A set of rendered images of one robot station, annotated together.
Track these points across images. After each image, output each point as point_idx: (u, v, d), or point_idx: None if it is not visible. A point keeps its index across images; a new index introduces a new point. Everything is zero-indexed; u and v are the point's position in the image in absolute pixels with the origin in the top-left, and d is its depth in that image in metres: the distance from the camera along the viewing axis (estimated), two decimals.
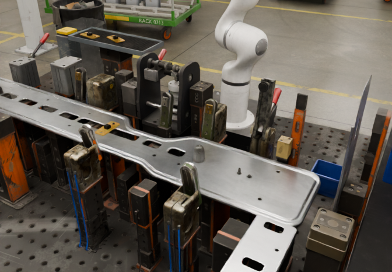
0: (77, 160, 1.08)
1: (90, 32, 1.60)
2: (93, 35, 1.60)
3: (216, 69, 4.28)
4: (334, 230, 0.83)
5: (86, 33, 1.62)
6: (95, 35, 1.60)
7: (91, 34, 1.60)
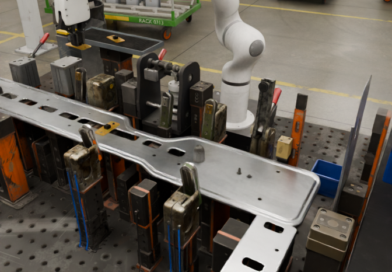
0: (77, 160, 1.08)
1: (79, 41, 1.29)
2: (83, 45, 1.29)
3: (216, 69, 4.28)
4: (334, 230, 0.83)
5: None
6: (86, 45, 1.29)
7: (81, 44, 1.29)
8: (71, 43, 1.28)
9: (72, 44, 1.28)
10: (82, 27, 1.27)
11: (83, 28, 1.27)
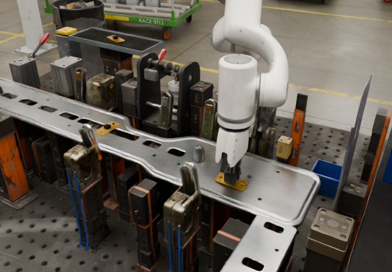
0: (77, 160, 1.08)
1: None
2: (237, 181, 1.05)
3: (216, 69, 4.28)
4: (334, 230, 0.83)
5: (221, 177, 1.07)
6: (242, 181, 1.05)
7: (235, 180, 1.05)
8: (224, 180, 1.04)
9: (225, 181, 1.04)
10: (240, 162, 1.03)
11: (240, 161, 1.04)
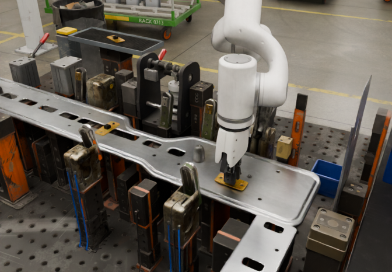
0: (77, 160, 1.08)
1: None
2: (237, 181, 1.05)
3: (216, 69, 4.28)
4: (334, 230, 0.83)
5: (221, 177, 1.07)
6: (241, 181, 1.05)
7: (235, 180, 1.05)
8: (224, 180, 1.04)
9: (224, 181, 1.04)
10: (240, 162, 1.03)
11: (240, 161, 1.04)
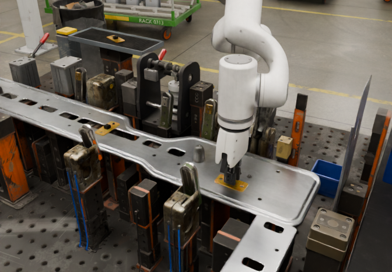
0: (77, 160, 1.08)
1: None
2: (237, 182, 1.05)
3: (216, 69, 4.28)
4: (334, 230, 0.83)
5: (221, 178, 1.07)
6: (241, 182, 1.05)
7: None
8: (224, 181, 1.04)
9: (224, 182, 1.04)
10: (240, 163, 1.03)
11: (240, 162, 1.04)
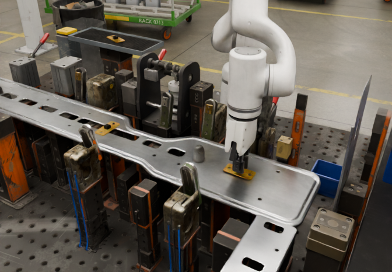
0: (77, 160, 1.08)
1: None
2: (245, 171, 1.09)
3: (216, 69, 4.28)
4: (334, 230, 0.83)
5: (230, 167, 1.11)
6: (249, 171, 1.09)
7: None
8: (233, 169, 1.08)
9: (233, 170, 1.08)
10: (248, 152, 1.07)
11: (248, 152, 1.07)
